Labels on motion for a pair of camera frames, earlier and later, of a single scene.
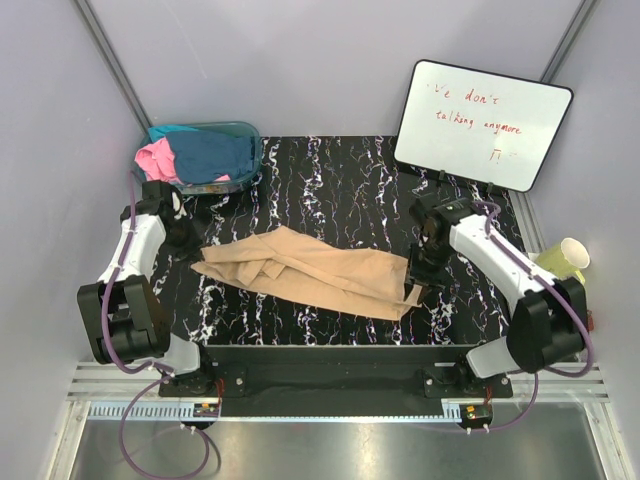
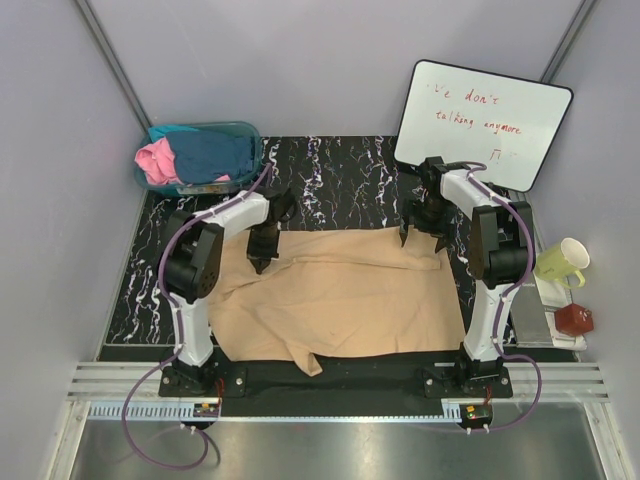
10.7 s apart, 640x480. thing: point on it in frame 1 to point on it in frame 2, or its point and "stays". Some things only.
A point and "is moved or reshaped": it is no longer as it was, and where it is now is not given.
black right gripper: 418,276 to 442,230
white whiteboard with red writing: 478,126 stays
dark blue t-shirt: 203,155 stays
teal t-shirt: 158,132 stays
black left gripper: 193,241 to 260,258
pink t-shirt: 157,160 stays
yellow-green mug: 564,260 stays
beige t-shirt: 297,265 is moved or reshaped
